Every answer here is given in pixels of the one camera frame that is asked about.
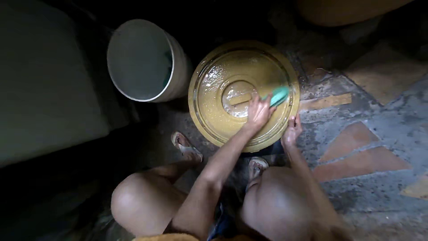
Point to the person's right hand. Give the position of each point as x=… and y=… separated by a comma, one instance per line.
x=291, y=135

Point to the person's left hand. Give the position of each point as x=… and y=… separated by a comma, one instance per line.
x=258, y=112

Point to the person's left fingers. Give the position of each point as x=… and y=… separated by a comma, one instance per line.
x=254, y=100

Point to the person's right fingers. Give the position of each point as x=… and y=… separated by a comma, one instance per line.
x=298, y=122

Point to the person's left thumb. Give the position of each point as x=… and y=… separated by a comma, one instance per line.
x=272, y=110

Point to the person's right thumb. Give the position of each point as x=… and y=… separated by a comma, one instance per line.
x=291, y=121

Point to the green scrubbing brush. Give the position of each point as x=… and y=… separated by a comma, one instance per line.
x=279, y=96

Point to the round yellow lid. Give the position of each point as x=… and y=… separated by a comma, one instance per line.
x=214, y=110

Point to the person's right forearm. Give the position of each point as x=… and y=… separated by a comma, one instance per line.
x=310, y=182

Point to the person's left forearm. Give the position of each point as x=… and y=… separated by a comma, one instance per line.
x=214, y=170

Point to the person's legs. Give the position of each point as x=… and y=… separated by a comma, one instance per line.
x=281, y=204

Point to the pale grey bucket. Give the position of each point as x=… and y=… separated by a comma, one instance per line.
x=140, y=63

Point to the large orange basin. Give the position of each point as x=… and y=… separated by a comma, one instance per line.
x=347, y=11

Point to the person's body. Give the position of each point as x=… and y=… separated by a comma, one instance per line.
x=226, y=226

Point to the large grey block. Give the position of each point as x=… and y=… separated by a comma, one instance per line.
x=43, y=83

